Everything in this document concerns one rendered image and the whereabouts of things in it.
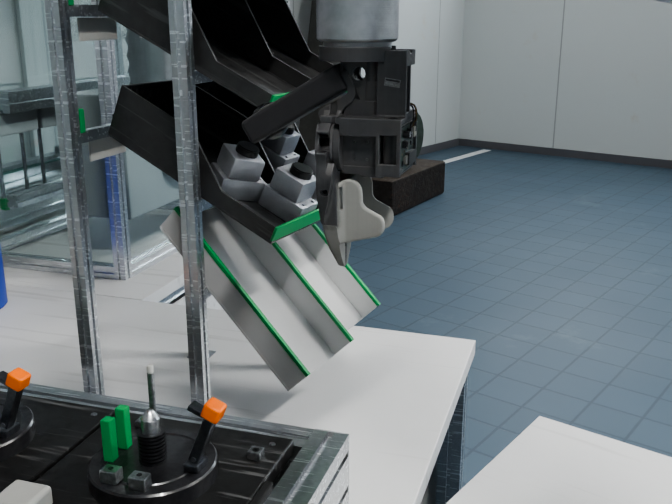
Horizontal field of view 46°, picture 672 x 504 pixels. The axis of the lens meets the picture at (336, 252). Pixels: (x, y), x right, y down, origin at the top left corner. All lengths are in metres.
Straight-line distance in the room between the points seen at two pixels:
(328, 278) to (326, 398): 0.20
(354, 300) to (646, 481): 0.50
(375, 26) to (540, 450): 0.71
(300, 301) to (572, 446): 0.45
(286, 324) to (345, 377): 0.29
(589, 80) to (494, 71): 1.08
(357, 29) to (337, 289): 0.64
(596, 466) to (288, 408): 0.47
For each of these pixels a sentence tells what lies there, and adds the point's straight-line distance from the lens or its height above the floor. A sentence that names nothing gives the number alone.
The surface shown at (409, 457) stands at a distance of 1.15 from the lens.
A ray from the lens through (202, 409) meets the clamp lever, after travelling 0.85.
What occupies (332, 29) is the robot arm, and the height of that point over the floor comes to 1.45.
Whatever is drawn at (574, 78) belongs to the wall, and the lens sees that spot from 8.76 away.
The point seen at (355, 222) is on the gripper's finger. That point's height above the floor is 1.27.
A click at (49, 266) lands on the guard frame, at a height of 0.87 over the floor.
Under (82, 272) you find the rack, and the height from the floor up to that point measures 1.13.
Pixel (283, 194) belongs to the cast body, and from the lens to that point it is 1.03.
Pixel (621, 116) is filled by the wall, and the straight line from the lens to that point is 8.62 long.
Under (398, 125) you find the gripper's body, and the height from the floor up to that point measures 1.37.
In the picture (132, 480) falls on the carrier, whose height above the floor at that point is 1.00.
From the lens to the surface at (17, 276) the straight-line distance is 2.03.
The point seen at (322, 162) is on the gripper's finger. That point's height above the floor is 1.33.
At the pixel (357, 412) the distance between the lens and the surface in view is 1.26.
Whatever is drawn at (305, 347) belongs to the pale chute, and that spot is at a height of 1.01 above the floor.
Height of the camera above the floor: 1.46
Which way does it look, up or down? 17 degrees down
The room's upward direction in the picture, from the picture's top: straight up
